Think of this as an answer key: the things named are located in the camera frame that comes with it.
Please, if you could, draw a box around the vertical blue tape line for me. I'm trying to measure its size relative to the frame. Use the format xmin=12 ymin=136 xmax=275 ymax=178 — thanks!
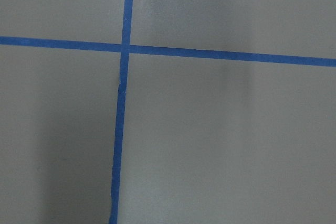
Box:
xmin=108 ymin=0 xmax=133 ymax=223

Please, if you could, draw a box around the horizontal blue tape line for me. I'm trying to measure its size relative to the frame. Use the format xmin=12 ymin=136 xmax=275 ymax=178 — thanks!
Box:
xmin=1 ymin=36 xmax=335 ymax=67

